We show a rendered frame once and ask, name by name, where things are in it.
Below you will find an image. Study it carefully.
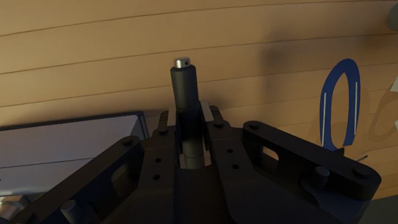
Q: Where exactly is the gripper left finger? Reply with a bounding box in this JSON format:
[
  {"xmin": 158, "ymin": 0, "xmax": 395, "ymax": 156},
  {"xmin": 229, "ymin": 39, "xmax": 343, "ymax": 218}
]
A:
[{"xmin": 8, "ymin": 104, "xmax": 182, "ymax": 224}]

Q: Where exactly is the light grey flat device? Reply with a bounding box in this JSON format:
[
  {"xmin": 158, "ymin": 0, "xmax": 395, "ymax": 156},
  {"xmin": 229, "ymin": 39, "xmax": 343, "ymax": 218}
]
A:
[{"xmin": 0, "ymin": 111, "xmax": 150, "ymax": 221}]

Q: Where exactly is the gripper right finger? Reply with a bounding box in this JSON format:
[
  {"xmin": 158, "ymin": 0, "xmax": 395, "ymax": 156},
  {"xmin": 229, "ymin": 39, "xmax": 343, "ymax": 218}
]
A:
[{"xmin": 200, "ymin": 99, "xmax": 383, "ymax": 224}]

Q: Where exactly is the black cylinder with silver cap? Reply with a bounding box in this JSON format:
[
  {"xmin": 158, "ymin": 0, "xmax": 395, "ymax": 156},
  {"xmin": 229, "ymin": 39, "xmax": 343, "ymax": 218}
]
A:
[{"xmin": 169, "ymin": 57, "xmax": 200, "ymax": 170}]

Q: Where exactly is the blue oval loop handle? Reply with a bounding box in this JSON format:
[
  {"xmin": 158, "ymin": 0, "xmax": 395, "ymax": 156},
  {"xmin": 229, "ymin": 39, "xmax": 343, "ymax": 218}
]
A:
[{"xmin": 319, "ymin": 58, "xmax": 369, "ymax": 163}]

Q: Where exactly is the dark grey round object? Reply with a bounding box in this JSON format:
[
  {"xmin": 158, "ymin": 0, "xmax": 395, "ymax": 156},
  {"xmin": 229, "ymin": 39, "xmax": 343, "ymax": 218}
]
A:
[{"xmin": 386, "ymin": 4, "xmax": 398, "ymax": 32}]

